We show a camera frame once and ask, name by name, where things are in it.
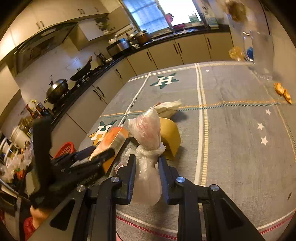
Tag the yellow square plastic container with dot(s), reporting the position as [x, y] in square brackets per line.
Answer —
[170, 137]

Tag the red plastic mesh basket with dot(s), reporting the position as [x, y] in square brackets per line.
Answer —
[67, 148]

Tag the range hood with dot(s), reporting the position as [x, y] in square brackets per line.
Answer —
[39, 44]

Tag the dark cooking pot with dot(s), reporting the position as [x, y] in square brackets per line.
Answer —
[142, 37]

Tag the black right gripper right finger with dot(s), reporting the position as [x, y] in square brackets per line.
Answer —
[179, 191]

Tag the silver rectangular appliance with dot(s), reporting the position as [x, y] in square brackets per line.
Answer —
[117, 47]

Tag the steel kettle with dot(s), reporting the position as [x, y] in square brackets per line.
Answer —
[100, 59]

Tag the steel wok with lid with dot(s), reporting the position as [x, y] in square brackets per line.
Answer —
[56, 91]

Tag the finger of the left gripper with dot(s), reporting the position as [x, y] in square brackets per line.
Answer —
[74, 175]
[67, 160]

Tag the black frying pan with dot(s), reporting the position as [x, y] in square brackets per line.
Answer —
[83, 71]

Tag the orange carton box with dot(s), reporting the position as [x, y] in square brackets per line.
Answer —
[114, 139]

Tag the clear plastic bag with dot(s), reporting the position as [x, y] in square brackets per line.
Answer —
[146, 129]

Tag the orange peel scraps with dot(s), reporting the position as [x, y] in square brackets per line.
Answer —
[281, 91]

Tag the white paper bag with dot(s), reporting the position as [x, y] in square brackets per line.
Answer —
[167, 109]

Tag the white rice cooker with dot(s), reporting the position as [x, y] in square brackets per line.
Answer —
[19, 138]

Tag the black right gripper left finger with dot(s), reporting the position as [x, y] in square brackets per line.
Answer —
[114, 191]

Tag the clear glass pitcher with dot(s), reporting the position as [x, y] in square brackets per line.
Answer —
[250, 31]

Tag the grey star-patterned tablecloth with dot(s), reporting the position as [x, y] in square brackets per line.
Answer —
[235, 132]

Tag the crumpled plastic bags pile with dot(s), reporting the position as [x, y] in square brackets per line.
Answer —
[16, 167]

